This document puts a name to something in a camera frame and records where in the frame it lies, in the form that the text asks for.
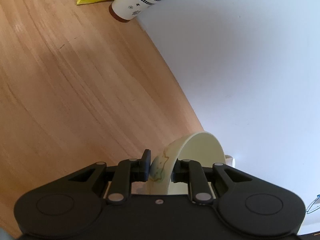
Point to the white tumbler with red lid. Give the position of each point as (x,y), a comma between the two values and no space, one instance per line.
(140,0)

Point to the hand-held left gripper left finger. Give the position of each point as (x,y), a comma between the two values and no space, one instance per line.
(146,166)

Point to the pale green bowl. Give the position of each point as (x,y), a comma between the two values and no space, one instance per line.
(200,150)

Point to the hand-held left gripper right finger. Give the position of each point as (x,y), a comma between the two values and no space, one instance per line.
(178,172)

